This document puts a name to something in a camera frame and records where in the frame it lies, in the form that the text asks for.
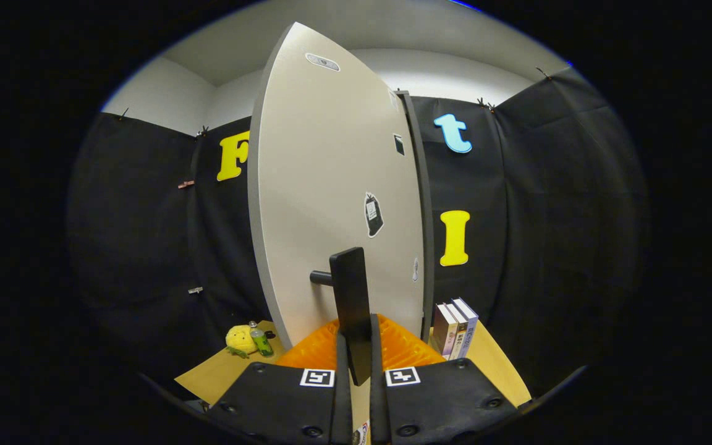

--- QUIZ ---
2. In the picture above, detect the yellow plush toy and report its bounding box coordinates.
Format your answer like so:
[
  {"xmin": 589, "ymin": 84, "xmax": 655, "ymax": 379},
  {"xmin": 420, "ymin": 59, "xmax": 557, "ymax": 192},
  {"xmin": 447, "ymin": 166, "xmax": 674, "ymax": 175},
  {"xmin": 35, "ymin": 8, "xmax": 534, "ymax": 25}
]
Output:
[{"xmin": 225, "ymin": 324, "xmax": 259, "ymax": 360}]

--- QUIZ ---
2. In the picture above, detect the brown cover book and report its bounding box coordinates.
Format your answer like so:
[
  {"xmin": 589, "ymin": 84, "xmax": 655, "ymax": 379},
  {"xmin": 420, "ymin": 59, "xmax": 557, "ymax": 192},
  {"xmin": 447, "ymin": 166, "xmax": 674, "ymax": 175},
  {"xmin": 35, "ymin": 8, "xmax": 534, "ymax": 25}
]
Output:
[{"xmin": 433, "ymin": 302, "xmax": 459, "ymax": 361}]

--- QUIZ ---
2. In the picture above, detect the lilac spine book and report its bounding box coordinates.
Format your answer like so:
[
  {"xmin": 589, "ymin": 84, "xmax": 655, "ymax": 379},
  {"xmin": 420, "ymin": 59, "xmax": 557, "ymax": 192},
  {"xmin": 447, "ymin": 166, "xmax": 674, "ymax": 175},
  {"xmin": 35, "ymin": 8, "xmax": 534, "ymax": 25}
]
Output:
[{"xmin": 453, "ymin": 297, "xmax": 480, "ymax": 359}]

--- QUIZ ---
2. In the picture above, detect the white spine book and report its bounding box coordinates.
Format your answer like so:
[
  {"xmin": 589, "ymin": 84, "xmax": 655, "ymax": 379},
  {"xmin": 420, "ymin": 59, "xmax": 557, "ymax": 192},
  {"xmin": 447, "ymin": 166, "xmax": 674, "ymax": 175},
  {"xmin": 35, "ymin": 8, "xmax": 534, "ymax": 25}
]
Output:
[{"xmin": 446, "ymin": 302, "xmax": 470, "ymax": 360}]

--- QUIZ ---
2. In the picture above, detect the beige shoe cabinet door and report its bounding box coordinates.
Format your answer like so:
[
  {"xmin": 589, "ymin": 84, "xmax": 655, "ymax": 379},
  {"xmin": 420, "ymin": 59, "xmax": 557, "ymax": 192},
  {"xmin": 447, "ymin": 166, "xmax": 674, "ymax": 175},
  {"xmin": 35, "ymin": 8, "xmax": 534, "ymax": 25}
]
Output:
[{"xmin": 248, "ymin": 22, "xmax": 426, "ymax": 350}]

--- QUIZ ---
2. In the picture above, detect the black door handle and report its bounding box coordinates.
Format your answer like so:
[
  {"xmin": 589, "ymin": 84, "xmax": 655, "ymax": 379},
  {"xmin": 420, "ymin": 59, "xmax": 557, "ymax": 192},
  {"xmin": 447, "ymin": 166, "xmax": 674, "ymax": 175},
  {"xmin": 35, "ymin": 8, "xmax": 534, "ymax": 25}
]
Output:
[{"xmin": 310, "ymin": 247, "xmax": 374, "ymax": 387}]

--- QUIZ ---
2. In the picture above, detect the grey shoe cabinet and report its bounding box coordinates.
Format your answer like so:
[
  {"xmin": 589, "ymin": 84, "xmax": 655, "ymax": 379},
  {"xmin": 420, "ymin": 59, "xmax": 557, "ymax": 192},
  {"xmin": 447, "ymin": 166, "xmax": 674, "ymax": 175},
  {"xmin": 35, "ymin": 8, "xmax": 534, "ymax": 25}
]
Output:
[{"xmin": 396, "ymin": 90, "xmax": 436, "ymax": 342}]

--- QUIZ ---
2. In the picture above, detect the green bottle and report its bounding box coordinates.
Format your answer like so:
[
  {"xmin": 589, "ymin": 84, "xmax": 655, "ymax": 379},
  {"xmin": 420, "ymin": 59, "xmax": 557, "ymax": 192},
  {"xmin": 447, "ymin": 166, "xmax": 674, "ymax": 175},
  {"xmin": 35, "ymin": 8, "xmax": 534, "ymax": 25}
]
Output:
[{"xmin": 248, "ymin": 320, "xmax": 275, "ymax": 358}]

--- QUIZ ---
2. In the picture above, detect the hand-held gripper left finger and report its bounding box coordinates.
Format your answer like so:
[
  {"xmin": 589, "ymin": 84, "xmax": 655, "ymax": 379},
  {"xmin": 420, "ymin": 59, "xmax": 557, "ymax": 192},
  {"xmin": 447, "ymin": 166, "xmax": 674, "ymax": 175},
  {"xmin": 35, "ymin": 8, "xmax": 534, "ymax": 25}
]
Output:
[{"xmin": 208, "ymin": 318, "xmax": 355, "ymax": 445}]

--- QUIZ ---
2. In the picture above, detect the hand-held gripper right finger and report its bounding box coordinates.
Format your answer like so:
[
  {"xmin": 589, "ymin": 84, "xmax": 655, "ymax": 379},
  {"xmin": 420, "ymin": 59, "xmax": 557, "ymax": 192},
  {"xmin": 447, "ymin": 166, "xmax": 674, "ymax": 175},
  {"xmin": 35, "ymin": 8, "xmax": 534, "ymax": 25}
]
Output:
[{"xmin": 368, "ymin": 313, "xmax": 520, "ymax": 445}]

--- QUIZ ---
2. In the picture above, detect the black backdrop cloth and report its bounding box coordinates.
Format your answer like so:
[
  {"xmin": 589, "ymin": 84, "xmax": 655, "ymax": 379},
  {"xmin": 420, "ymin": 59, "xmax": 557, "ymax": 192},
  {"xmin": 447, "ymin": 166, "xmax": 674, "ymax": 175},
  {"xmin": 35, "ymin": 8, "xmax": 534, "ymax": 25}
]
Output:
[{"xmin": 66, "ymin": 67, "xmax": 650, "ymax": 397}]

